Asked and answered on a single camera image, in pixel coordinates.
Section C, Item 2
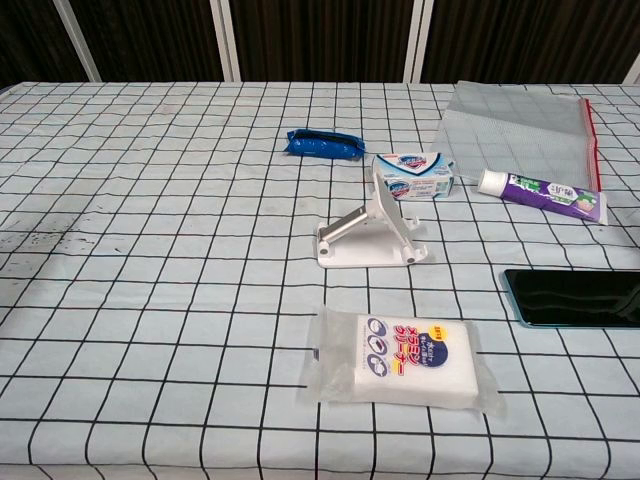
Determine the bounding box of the white sponge in plastic pack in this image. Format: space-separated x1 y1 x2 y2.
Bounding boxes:
298 306 507 418

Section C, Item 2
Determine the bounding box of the teal smartphone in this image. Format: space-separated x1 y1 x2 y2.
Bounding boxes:
502 268 640 329

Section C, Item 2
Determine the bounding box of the purple white toothpaste tube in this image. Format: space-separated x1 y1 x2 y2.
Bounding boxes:
476 168 610 227

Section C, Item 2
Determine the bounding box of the white blue soap box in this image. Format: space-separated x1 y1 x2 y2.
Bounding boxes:
371 152 457 202

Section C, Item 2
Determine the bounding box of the white folding phone stand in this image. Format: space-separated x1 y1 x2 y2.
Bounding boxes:
314 167 431 270

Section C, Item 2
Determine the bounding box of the white black grid tablecloth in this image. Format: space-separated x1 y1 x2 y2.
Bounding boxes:
0 81 640 480

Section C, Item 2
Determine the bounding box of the blue plastic wrapped package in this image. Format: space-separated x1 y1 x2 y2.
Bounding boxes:
283 128 365 162

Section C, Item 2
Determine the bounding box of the clear zip bag red seal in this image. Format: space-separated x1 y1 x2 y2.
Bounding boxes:
430 80 603 193

